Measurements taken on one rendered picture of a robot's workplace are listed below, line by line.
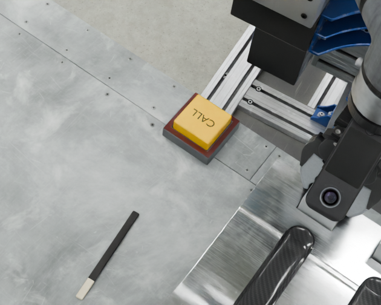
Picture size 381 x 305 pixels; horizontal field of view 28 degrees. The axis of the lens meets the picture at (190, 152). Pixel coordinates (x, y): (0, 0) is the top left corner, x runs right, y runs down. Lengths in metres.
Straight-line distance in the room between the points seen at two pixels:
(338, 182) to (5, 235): 0.45
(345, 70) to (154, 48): 0.96
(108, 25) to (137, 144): 1.18
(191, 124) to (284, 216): 0.20
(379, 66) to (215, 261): 0.33
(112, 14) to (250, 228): 1.40
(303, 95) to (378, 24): 1.19
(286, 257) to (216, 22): 1.41
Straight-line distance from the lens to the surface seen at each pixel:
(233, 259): 0.92
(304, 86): 1.91
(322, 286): 0.93
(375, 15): 0.72
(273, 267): 0.93
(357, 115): 0.79
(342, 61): 1.31
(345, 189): 0.80
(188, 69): 2.15
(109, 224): 1.02
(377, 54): 0.72
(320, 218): 0.95
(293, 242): 0.94
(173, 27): 2.24
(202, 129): 1.05
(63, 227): 1.02
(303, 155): 0.90
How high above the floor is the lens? 1.73
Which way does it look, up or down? 60 degrees down
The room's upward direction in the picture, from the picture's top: 10 degrees clockwise
